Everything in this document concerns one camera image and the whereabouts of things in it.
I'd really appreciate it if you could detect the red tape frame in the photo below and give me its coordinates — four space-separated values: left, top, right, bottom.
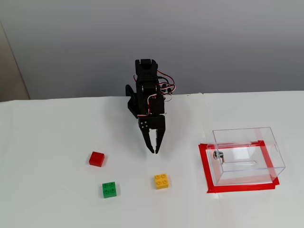
198 140 280 194

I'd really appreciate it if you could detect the yellow lego brick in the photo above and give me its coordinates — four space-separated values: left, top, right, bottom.
154 173 171 190

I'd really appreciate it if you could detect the green lego brick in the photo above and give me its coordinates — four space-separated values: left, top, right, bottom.
102 181 117 199

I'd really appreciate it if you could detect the red lego brick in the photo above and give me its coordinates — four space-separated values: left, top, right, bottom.
89 151 106 168

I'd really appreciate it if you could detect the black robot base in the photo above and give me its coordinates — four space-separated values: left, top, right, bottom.
125 85 143 119

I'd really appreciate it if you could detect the metal box lock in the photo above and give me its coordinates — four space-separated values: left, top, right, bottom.
213 150 226 164

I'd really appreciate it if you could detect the transparent plastic box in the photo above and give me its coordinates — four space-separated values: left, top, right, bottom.
206 127 285 187

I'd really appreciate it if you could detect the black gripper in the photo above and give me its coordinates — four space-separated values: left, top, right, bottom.
138 94 167 155

